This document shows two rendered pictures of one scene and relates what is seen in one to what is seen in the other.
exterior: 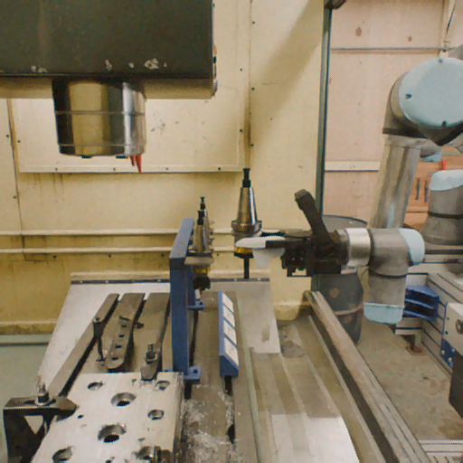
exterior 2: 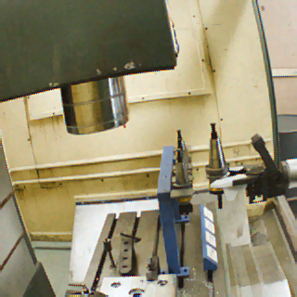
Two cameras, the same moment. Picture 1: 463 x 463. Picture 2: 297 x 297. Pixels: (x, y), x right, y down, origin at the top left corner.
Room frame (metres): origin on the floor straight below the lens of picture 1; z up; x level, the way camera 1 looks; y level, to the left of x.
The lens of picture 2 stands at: (-0.13, -0.02, 1.68)
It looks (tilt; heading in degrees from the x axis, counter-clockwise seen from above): 16 degrees down; 9
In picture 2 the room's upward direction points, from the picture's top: 9 degrees counter-clockwise
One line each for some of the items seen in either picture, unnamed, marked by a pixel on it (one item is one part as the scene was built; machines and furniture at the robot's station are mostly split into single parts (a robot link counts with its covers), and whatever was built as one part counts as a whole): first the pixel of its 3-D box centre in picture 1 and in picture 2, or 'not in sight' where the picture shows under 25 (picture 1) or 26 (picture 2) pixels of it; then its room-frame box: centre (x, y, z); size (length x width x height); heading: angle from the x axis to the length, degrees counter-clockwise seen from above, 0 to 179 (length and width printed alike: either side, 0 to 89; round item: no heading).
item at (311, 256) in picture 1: (311, 250); (265, 180); (0.80, -0.16, 1.29); 0.12 x 0.08 x 0.09; 92
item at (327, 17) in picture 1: (320, 159); (269, 79); (1.84, -0.38, 1.40); 0.04 x 0.04 x 1.20; 2
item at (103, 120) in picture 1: (101, 120); (93, 100); (0.79, 0.24, 1.54); 0.16 x 0.16 x 0.12
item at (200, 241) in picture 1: (200, 237); (181, 171); (1.03, 0.08, 1.26); 0.04 x 0.04 x 0.07
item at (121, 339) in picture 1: (120, 352); (127, 261); (1.04, 0.31, 0.93); 0.26 x 0.05 x 0.06; 7
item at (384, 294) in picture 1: (382, 291); not in sight; (0.82, -0.31, 1.20); 0.11 x 0.08 x 0.11; 171
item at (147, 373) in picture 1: (152, 370); (153, 274); (0.88, 0.19, 0.97); 0.13 x 0.03 x 0.15; 2
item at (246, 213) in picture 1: (246, 204); (215, 151); (0.79, -0.03, 1.38); 0.04 x 0.04 x 0.07
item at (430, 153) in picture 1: (428, 147); not in sight; (1.66, -0.76, 1.46); 0.11 x 0.08 x 0.11; 104
